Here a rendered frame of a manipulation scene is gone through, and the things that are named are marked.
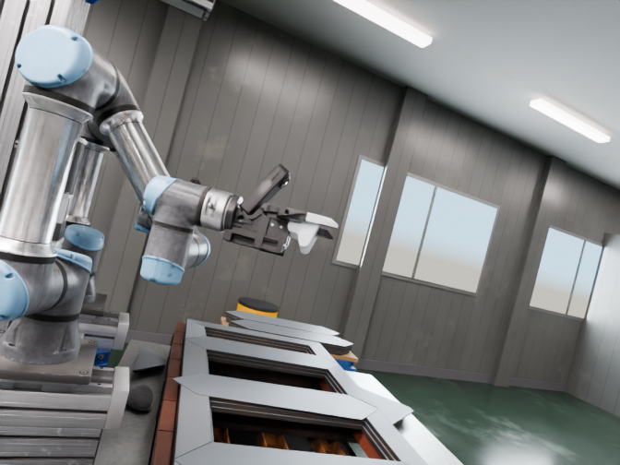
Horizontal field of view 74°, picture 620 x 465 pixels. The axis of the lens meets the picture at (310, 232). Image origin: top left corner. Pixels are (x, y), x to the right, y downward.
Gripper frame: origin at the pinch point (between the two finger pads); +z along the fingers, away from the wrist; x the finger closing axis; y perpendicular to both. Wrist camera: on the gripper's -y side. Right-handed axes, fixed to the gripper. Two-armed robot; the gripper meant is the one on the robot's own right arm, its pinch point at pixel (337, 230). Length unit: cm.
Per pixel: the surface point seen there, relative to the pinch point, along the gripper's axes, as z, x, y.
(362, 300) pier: 64, -415, 5
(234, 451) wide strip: -10, -36, 56
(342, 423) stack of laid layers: 21, -76, 53
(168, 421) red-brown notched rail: -31, -47, 57
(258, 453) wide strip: -4, -38, 55
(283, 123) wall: -70, -338, -152
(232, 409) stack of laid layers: -16, -64, 55
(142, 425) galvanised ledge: -44, -70, 69
